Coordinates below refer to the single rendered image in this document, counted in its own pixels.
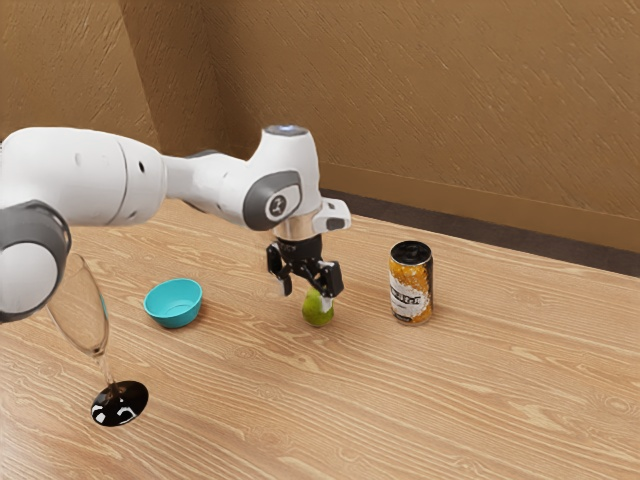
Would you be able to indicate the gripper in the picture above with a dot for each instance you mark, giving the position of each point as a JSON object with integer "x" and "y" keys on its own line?
{"x": 300, "y": 256}

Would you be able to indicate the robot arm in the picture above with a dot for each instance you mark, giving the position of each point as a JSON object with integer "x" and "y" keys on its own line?
{"x": 90, "y": 175}

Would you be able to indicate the green pear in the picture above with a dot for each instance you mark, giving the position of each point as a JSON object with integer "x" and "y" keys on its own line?
{"x": 315, "y": 310}

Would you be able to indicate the orange and white drink can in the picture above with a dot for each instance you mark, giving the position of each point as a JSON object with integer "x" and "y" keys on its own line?
{"x": 411, "y": 282}

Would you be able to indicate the teal bowl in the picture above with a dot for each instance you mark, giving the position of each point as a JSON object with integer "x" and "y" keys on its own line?
{"x": 173, "y": 303}

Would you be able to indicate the clear champagne flute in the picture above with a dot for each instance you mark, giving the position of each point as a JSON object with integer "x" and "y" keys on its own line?
{"x": 82, "y": 310}

